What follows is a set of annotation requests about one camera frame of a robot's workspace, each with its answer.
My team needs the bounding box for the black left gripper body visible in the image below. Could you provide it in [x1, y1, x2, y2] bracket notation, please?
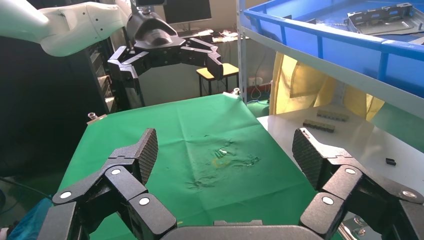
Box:
[126, 13, 187, 67]

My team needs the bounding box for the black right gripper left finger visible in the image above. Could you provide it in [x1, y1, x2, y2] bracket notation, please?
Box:
[38, 128, 178, 240]

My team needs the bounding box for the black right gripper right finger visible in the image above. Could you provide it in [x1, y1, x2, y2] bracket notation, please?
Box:
[291, 127, 424, 240]

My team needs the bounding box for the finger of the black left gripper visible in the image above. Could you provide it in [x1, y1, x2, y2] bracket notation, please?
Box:
[107, 45, 153, 110]
[180, 37, 225, 81]

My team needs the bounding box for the computer keyboard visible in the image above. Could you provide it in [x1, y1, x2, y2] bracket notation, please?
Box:
[177, 28, 216, 44]

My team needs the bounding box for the white papers pile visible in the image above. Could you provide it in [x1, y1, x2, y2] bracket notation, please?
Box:
[211, 29, 245, 44]

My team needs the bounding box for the yellow wooden stool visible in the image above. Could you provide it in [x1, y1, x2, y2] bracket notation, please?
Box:
[196, 62, 240, 98]

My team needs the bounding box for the black computer monitor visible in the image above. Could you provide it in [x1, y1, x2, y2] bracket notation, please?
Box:
[163, 0, 213, 31]

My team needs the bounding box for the silver binder clip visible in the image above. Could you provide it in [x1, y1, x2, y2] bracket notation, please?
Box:
[222, 87, 241, 99]
[86, 112, 108, 125]

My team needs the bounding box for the dark grey connector strip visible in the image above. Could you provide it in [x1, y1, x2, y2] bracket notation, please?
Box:
[316, 109, 351, 123]
[302, 119, 336, 134]

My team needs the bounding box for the green table cloth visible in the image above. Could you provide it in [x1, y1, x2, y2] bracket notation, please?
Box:
[56, 92, 344, 240]

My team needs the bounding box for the black equipment rack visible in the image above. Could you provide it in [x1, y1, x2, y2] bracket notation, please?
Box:
[0, 33, 147, 177]

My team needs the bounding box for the blue plastic bag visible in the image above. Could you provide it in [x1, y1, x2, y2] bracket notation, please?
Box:
[6, 198, 54, 240]

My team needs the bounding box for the yellow fabric cloth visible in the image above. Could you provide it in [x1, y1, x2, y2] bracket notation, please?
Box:
[268, 51, 386, 122]

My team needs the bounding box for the blue plastic bin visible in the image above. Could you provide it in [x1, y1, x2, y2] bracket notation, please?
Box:
[243, 0, 424, 99]

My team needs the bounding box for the perforated white shelf post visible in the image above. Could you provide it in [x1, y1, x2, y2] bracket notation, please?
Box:
[235, 0, 249, 104]

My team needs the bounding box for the white wall socket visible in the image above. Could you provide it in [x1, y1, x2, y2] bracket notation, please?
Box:
[248, 76, 265, 88]

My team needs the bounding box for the white power cable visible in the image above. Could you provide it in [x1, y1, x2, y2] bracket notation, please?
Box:
[250, 84, 271, 102]

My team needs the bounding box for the black floor cable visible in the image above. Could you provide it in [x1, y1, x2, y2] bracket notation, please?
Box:
[0, 175, 54, 202]

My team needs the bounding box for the stamped sheet metal bracket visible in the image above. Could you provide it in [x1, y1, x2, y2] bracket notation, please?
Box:
[346, 2, 416, 36]

